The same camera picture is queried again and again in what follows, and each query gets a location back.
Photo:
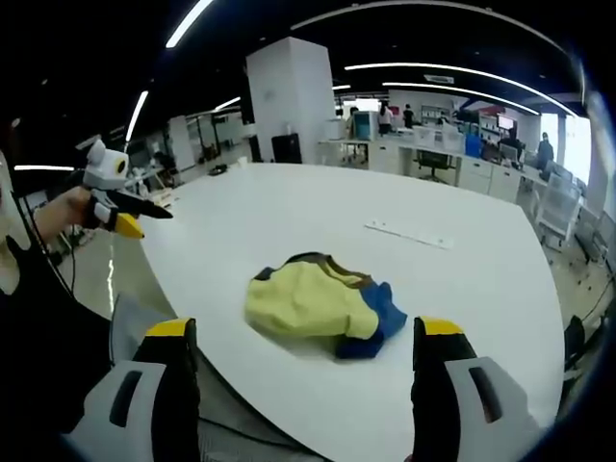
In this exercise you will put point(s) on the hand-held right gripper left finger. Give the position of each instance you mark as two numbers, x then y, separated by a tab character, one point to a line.
144	394

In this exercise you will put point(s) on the white mesh chair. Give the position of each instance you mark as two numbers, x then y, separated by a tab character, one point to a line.
558	207

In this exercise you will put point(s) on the person's black clothing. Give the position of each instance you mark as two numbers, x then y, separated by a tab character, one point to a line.
43	346

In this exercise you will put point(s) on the dark chair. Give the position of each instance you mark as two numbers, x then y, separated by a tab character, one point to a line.
573	341

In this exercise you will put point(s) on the white strip on table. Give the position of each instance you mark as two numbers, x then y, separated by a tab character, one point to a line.
409	234

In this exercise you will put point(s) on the person's left hand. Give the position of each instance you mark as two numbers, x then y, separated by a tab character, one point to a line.
65	212

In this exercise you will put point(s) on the yellow and blue garment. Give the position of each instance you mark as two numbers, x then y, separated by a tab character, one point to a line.
308	300

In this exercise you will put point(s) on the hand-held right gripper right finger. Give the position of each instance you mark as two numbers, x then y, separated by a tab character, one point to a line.
457	399

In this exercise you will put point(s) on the white office desk row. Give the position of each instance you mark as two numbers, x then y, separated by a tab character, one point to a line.
433	159

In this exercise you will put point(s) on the teal box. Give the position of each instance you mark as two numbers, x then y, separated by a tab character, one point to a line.
364	125

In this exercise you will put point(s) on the small black object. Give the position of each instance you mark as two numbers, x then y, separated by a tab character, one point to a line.
219	169

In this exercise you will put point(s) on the blue box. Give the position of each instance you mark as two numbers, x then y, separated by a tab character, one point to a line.
473	144

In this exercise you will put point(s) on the black cabinet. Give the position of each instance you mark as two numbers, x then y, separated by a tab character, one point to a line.
287	149

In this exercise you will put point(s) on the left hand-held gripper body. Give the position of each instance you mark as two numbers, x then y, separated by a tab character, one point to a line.
107	168

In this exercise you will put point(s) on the black office chair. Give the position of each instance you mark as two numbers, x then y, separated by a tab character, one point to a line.
433	163

